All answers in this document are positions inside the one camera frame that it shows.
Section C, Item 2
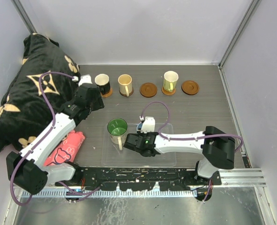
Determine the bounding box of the blue mug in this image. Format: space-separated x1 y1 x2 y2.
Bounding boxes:
136 123 142 132

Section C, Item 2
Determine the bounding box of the orange coaster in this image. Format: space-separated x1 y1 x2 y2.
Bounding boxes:
161 87 176 96
101 88 113 98

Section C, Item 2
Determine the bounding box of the white mug black handle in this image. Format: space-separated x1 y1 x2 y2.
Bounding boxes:
95 74 111 95

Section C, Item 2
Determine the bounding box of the yellow mug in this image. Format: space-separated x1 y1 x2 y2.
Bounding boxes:
118 74 133 95

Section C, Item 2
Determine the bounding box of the dark brown coaster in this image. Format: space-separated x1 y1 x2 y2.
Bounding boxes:
119 89 134 97

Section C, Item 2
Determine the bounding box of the brown ringed wooden coaster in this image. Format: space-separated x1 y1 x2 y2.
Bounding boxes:
140 82 157 98

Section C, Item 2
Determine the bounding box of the olive green white mug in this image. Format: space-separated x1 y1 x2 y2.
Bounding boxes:
163 71 179 93

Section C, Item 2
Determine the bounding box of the light brown ringed coaster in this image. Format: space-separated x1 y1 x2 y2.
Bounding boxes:
181 80 200 95

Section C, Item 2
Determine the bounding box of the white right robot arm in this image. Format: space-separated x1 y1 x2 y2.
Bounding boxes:
124 126 236 185

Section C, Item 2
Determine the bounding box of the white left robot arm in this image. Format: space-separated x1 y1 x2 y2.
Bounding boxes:
6 83 104 195

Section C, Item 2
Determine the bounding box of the green interior mug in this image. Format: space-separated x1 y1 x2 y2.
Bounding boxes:
107 118 128 151

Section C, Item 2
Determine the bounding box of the black floral plush blanket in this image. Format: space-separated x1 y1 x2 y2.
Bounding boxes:
0 33 80 153

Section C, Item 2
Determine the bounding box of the pink printed cloth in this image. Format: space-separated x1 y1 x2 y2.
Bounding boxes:
44 130 85 166

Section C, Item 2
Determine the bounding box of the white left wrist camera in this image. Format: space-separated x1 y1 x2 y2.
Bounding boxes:
72 75 92 87

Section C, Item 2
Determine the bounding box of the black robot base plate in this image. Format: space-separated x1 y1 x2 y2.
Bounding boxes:
63 167 221 191

